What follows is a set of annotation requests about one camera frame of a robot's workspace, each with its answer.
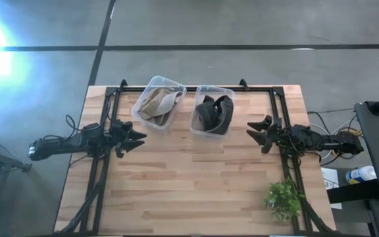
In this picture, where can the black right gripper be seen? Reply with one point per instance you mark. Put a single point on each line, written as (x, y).
(276, 135)

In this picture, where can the dark grey cap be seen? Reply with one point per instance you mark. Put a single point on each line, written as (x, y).
(206, 113)

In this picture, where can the clear plastic bin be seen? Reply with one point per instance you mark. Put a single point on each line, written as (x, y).
(143, 121)
(196, 131)

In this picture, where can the white paper sheet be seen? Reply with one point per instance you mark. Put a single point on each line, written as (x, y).
(331, 179)

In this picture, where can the black aluminium table frame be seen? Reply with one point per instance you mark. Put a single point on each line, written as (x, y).
(99, 184)

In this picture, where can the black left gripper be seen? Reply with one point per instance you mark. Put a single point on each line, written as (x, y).
(119, 136)

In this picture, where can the grey-beige cap with pale brim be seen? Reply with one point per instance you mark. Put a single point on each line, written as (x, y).
(170, 101)

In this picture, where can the small green plant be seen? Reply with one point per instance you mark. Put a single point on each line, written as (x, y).
(283, 199)

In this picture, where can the plastic bottle with blue label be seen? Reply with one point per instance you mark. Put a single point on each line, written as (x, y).
(360, 174)

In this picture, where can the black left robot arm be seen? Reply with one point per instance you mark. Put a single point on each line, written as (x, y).
(61, 146)

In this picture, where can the black cap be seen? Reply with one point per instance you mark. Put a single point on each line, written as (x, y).
(225, 112)

